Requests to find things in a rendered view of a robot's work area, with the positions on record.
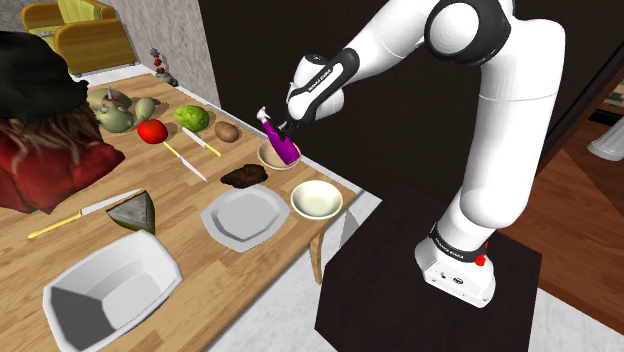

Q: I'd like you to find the purple spray bottle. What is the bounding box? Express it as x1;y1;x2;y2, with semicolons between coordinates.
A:
256;106;302;166

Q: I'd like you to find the tan bowl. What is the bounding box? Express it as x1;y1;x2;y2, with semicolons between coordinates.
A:
257;138;302;172

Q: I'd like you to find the brown potato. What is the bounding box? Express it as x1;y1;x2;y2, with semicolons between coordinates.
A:
214;120;241;144

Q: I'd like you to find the dark brown lump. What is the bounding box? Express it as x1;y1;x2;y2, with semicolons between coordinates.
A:
220;163;269;189

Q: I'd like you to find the cream bowl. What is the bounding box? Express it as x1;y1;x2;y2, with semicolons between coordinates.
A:
290;179;344;221

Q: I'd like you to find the grey octagonal plate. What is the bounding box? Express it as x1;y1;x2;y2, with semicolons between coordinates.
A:
200;183;292;254

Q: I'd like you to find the green lettuce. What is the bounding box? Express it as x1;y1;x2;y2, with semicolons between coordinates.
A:
173;104;211;133

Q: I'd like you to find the red tomato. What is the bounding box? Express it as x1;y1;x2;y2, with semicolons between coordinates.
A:
136;118;169;145

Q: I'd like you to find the red and grey figurine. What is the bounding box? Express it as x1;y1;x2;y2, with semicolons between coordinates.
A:
148;47;180;87

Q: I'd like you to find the green zombie figure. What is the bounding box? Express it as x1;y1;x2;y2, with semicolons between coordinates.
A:
86;86;161;134

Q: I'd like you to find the grey triangular wedge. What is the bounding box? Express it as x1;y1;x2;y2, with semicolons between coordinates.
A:
106;189;157;236

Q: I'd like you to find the wooden table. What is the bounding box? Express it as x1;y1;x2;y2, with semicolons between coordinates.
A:
0;73;359;352

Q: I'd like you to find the black robot stand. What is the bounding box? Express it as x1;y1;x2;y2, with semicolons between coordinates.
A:
314;194;543;352

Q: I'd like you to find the yellow armchair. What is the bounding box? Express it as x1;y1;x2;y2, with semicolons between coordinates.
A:
20;0;138;76

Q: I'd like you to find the large white angular bowl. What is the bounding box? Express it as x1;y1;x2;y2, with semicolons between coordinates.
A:
42;229;184;352

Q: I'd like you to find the doll with black hat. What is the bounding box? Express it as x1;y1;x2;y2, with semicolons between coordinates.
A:
0;30;126;215

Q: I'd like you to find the white column base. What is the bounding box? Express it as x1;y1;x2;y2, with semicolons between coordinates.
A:
586;115;624;162

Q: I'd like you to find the small yellow-handled knife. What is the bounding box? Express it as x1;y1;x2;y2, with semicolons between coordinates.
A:
181;126;223;159

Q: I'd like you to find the thin yellow-handled knife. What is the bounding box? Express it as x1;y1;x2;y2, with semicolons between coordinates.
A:
162;140;209;183

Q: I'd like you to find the large yellow-handled knife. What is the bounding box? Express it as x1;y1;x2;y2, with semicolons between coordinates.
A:
27;187;145;240

